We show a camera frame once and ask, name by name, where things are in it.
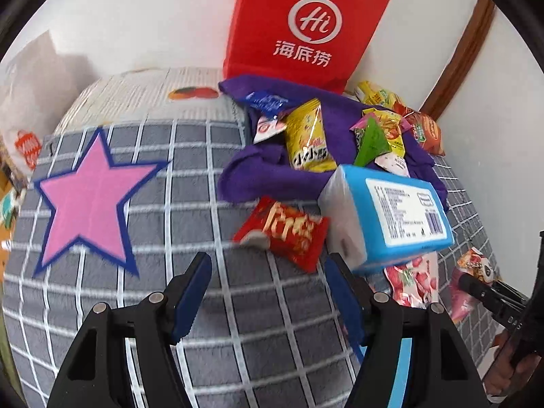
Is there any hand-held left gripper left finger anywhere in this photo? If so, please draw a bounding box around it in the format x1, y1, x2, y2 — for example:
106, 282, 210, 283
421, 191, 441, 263
47, 252, 212, 408

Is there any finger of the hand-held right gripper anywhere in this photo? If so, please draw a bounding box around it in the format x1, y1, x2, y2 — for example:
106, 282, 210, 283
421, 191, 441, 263
457, 273, 532, 328

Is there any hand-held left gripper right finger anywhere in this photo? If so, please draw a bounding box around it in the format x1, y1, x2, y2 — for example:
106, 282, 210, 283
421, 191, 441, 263
325, 253, 487, 408

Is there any red snack packet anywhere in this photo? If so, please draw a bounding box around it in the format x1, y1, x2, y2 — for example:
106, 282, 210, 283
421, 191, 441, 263
233, 196, 330, 273

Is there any blue tissue pack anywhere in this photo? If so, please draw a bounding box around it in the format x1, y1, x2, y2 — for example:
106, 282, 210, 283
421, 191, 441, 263
318, 164, 455, 275

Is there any pale pink snack packet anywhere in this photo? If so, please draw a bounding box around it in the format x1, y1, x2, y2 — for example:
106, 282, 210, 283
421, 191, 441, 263
374, 153, 411, 178

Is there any green triangular snack packet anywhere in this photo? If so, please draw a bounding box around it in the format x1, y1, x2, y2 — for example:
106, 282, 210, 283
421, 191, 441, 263
349, 115, 392, 167

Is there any yellow and pink snack packet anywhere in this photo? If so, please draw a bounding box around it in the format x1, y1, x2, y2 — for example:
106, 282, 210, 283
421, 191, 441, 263
361, 108, 409, 156

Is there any small white red packet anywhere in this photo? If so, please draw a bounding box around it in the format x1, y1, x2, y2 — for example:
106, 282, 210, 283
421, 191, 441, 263
253, 116, 286, 144

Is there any blue snack packet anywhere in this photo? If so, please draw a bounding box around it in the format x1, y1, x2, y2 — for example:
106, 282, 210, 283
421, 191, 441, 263
238, 89, 298, 117

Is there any person's right hand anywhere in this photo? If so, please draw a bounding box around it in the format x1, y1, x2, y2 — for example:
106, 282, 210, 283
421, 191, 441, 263
484, 331, 544, 400

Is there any pink panda snack packet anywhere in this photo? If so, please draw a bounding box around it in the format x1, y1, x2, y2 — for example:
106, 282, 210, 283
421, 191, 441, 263
448, 249, 496, 326

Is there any strawberry print snack packet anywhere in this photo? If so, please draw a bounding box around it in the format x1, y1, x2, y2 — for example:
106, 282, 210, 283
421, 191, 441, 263
382, 253, 440, 309

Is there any grey checked blanket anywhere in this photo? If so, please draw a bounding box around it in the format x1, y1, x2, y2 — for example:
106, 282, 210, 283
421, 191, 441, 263
0, 119, 502, 408

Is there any purple cloth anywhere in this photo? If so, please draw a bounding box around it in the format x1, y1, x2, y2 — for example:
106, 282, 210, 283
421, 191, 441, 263
217, 75, 449, 209

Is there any orange chip bag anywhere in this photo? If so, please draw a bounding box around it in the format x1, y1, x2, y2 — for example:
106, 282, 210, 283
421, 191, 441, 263
404, 110, 446, 156

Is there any orange patterned cloth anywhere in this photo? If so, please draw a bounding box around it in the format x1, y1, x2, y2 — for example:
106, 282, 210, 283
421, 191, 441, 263
0, 170, 27, 273

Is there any yellow chip bag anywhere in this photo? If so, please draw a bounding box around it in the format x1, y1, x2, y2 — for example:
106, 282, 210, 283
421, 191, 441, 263
355, 81, 415, 115

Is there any white printed pillow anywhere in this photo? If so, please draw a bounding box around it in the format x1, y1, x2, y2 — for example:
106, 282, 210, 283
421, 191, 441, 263
55, 67, 247, 137

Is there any white plastic bag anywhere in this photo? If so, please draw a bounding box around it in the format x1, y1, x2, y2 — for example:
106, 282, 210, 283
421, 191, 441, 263
0, 30, 100, 173

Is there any red paper bag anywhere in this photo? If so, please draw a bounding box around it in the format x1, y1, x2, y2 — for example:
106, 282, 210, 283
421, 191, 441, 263
222, 0, 393, 94

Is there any brown door frame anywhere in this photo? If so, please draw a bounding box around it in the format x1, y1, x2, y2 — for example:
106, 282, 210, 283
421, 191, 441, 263
419, 0, 496, 122

